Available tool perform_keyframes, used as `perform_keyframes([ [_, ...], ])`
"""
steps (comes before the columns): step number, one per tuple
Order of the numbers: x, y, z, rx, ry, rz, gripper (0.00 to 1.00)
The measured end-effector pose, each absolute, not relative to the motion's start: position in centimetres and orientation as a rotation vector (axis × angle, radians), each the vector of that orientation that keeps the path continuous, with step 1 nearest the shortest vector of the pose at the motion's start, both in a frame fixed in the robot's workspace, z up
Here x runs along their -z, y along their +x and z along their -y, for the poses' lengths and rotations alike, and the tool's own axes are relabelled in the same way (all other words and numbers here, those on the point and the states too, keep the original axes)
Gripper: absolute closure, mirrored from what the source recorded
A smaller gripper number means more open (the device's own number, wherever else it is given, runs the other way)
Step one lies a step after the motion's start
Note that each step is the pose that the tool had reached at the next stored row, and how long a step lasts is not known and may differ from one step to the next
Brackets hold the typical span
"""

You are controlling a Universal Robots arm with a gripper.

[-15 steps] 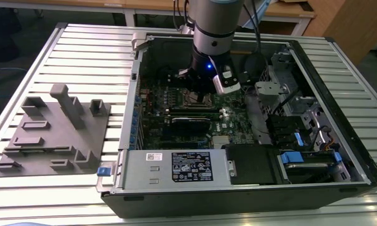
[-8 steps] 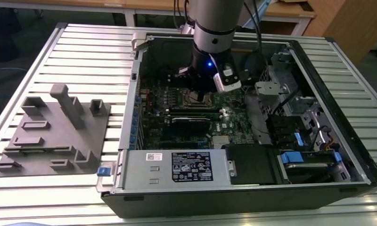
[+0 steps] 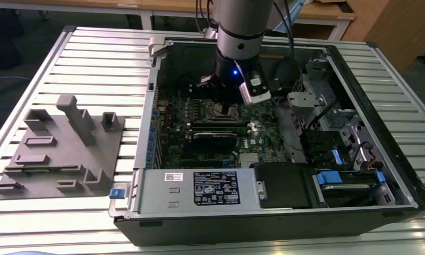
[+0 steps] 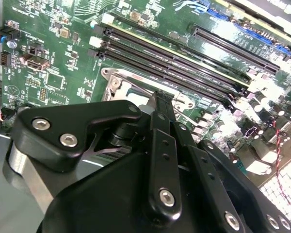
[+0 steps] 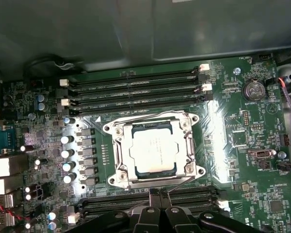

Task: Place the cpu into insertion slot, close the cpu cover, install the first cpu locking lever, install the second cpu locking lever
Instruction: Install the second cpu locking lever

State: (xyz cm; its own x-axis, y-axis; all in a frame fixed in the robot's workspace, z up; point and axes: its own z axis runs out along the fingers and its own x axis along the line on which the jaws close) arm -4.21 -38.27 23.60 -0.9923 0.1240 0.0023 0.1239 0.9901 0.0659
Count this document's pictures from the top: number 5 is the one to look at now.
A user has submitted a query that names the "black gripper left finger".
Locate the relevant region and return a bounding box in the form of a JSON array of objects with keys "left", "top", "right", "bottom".
[{"left": 81, "top": 189, "right": 162, "bottom": 233}]

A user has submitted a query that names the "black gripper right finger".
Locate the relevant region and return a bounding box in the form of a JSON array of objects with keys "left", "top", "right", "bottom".
[{"left": 161, "top": 190, "right": 264, "bottom": 233}]

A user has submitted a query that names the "wire locking lever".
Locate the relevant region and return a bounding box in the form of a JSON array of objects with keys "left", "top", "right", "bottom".
[
  {"left": 157, "top": 175, "right": 197, "bottom": 194},
  {"left": 113, "top": 111, "right": 188, "bottom": 126}
]

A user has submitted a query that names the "silver CPU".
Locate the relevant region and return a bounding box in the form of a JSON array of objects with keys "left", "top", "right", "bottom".
[{"left": 129, "top": 126, "right": 179, "bottom": 175}]

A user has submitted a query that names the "metal socket cover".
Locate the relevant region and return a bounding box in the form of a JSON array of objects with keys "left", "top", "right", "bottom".
[{"left": 113, "top": 116, "right": 197, "bottom": 183}]

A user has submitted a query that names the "black RAM slot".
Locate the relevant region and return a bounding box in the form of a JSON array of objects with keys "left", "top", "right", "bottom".
[
  {"left": 67, "top": 198, "right": 230, "bottom": 224},
  {"left": 61, "top": 83, "right": 213, "bottom": 107},
  {"left": 59, "top": 63, "right": 210, "bottom": 87},
  {"left": 62, "top": 93, "right": 213, "bottom": 117},
  {"left": 79, "top": 188, "right": 228, "bottom": 210},
  {"left": 56, "top": 73, "right": 211, "bottom": 98}
]

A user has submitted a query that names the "CPU socket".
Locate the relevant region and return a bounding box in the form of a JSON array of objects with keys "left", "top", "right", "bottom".
[{"left": 103, "top": 110, "right": 207, "bottom": 189}]

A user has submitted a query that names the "green motherboard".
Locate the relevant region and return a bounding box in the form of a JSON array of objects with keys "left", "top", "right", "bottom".
[{"left": 1, "top": 55, "right": 291, "bottom": 233}]

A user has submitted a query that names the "silver port housing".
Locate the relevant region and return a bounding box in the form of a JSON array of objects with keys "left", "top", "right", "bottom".
[
  {"left": 0, "top": 175, "right": 25, "bottom": 196},
  {"left": 0, "top": 154, "right": 29, "bottom": 176}
]

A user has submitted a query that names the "silver coin battery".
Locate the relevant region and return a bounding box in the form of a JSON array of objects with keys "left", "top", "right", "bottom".
[{"left": 241, "top": 78, "right": 267, "bottom": 102}]

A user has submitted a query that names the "blue port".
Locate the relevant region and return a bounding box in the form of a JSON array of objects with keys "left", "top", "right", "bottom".
[{"left": 0, "top": 122, "right": 17, "bottom": 156}]

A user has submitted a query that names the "black PC case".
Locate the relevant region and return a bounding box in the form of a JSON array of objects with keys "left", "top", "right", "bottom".
[{"left": 0, "top": 0, "right": 291, "bottom": 170}]

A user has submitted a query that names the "red black twisted wire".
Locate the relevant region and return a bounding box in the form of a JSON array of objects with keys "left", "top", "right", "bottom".
[{"left": 0, "top": 198, "right": 32, "bottom": 221}]

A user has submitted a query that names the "grey braided wire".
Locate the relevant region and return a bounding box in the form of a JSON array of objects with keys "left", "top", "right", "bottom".
[{"left": 278, "top": 76, "right": 291, "bottom": 128}]

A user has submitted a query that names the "black cable with white tie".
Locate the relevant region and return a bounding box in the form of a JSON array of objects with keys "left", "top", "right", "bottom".
[{"left": 23, "top": 54, "right": 87, "bottom": 75}]

